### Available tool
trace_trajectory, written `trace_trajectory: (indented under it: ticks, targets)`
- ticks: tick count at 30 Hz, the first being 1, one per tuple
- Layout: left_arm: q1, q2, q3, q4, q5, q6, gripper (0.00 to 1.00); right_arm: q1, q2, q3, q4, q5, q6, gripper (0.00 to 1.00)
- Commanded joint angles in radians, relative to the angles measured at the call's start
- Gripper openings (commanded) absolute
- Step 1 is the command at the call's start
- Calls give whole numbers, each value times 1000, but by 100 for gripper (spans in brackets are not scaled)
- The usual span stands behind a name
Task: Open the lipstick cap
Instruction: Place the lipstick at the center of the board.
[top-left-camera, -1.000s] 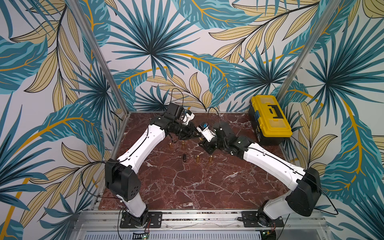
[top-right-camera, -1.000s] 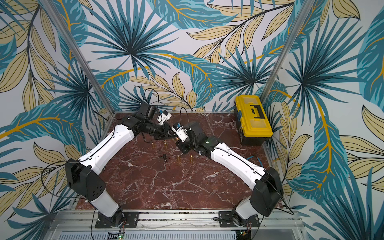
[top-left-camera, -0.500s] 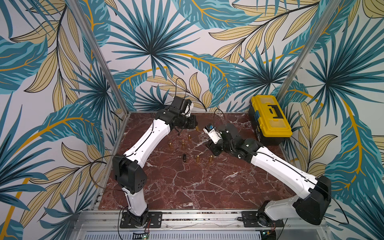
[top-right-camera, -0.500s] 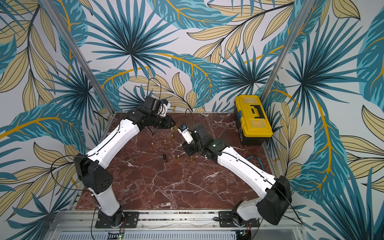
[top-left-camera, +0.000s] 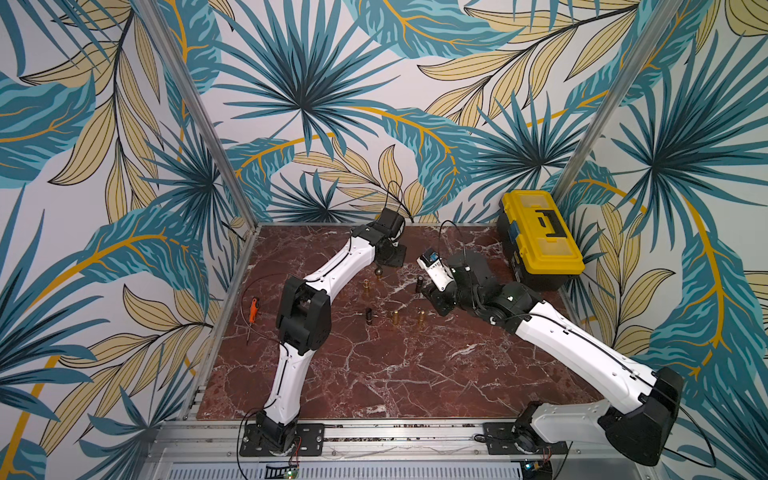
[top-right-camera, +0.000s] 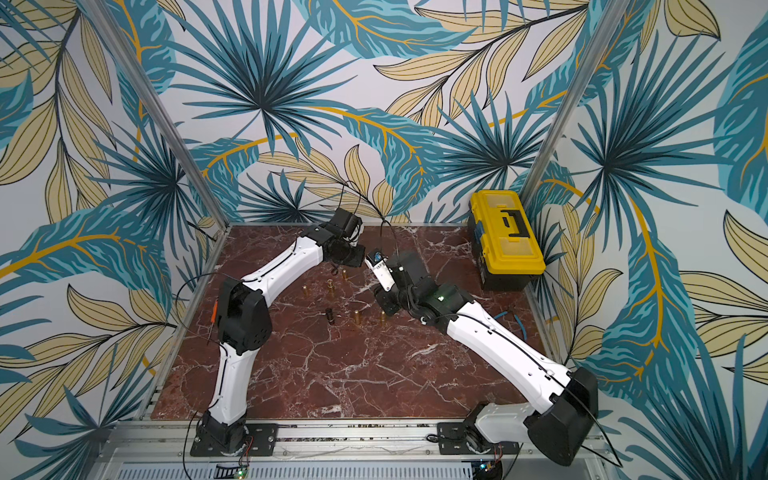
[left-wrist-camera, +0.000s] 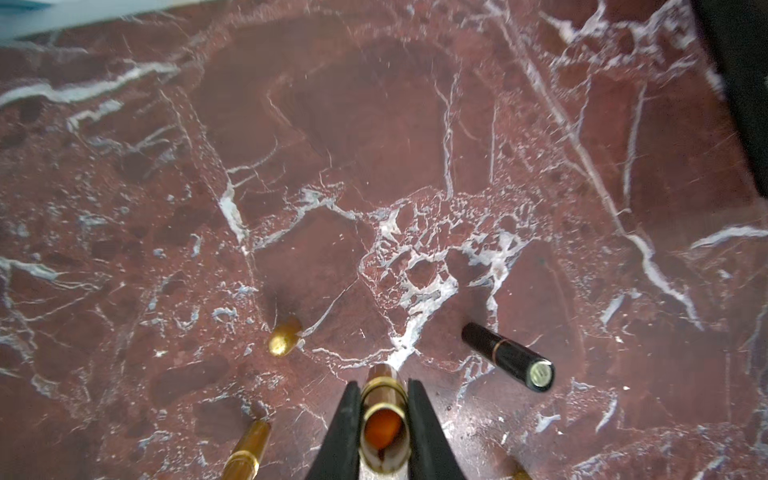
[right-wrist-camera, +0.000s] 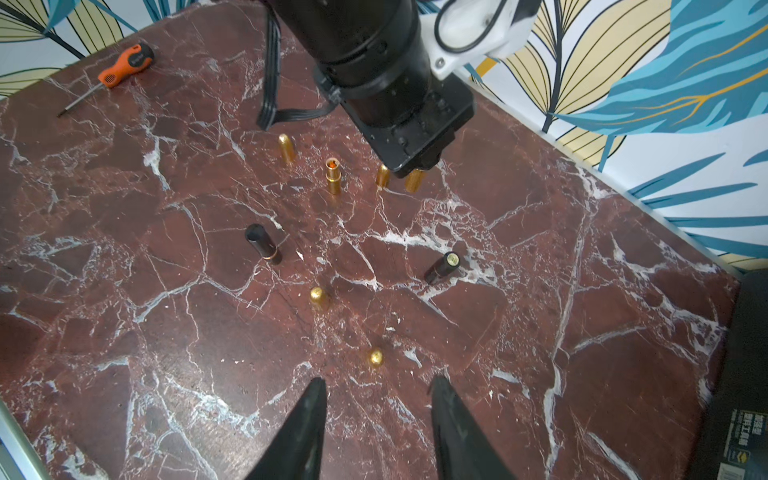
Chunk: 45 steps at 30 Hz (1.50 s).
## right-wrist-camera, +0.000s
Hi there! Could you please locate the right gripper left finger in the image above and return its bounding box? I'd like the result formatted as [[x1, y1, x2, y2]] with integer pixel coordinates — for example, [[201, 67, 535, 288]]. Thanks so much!
[[245, 377, 327, 480]]

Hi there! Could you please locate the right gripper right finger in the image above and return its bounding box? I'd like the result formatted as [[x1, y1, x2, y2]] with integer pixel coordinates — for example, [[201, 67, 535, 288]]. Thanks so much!
[[430, 375, 515, 480]]

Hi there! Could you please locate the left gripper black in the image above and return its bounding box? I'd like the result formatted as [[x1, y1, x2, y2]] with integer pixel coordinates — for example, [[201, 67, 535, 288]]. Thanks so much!
[[350, 75, 475, 178]]

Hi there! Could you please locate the gold lipstick cap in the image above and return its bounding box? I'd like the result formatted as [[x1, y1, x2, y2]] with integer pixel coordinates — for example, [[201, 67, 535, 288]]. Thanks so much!
[[278, 134, 297, 165], [405, 169, 426, 193]]

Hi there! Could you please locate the gold lipstick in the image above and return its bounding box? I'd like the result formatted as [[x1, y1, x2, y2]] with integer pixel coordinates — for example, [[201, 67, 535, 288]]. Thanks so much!
[[326, 158, 342, 195], [367, 348, 384, 368], [375, 164, 391, 189], [310, 287, 328, 309]]

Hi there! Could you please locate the black lipstick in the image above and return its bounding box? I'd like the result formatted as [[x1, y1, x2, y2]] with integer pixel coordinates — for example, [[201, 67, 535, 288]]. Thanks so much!
[[424, 251, 461, 285], [245, 224, 282, 265]]

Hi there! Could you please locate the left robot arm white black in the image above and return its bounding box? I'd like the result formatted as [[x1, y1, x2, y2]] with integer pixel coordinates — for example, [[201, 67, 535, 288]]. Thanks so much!
[[257, 1, 475, 178]]

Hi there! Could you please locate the yellow black toolbox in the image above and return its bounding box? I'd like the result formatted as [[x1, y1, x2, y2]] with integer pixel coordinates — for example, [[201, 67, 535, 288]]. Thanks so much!
[[687, 271, 767, 479]]

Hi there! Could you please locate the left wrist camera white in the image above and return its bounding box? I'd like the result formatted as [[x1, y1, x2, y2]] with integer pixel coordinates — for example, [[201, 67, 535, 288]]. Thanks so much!
[[420, 0, 542, 80]]

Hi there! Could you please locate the aluminium frame rail front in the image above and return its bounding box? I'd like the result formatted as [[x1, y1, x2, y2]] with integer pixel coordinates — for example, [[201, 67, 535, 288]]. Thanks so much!
[[0, 401, 51, 480]]

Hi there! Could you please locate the orange handled screwdriver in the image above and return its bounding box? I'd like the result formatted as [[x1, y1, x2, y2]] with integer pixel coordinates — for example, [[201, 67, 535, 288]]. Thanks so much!
[[56, 42, 155, 118]]

